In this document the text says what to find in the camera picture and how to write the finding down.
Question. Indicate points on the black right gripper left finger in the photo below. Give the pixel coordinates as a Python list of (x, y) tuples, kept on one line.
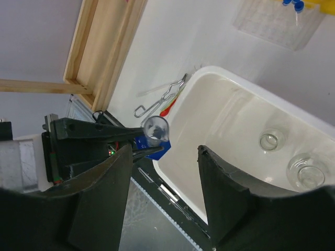
[(83, 213)]

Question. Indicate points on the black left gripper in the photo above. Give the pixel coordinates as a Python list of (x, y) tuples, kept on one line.
[(76, 146)]

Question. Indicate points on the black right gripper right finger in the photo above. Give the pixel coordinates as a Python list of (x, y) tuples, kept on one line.
[(245, 213)]

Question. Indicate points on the red orange stirring rod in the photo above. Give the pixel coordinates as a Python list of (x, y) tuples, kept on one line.
[(166, 110)]

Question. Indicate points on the small glass flask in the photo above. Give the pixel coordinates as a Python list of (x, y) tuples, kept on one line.
[(309, 171)]

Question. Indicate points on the small glass beaker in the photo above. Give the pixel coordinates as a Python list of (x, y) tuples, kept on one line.
[(271, 140)]

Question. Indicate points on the white plastic storage bin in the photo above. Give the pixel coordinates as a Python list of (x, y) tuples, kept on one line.
[(227, 113)]

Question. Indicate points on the clear plastic tube rack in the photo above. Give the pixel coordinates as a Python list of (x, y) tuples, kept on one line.
[(275, 23)]

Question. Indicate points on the blue capped test tube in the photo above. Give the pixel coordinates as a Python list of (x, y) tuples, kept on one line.
[(298, 7)]

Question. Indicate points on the yellow test tube rack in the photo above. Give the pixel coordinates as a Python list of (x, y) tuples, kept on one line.
[(323, 6)]

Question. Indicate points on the small green circuit board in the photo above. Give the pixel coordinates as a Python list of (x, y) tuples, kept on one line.
[(113, 147)]

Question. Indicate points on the metal crucible tongs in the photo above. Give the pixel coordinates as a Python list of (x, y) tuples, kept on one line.
[(172, 91)]

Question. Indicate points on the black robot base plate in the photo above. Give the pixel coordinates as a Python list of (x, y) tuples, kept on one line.
[(144, 173)]

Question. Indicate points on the wooden clothes rack frame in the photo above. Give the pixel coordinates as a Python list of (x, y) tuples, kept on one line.
[(102, 38)]

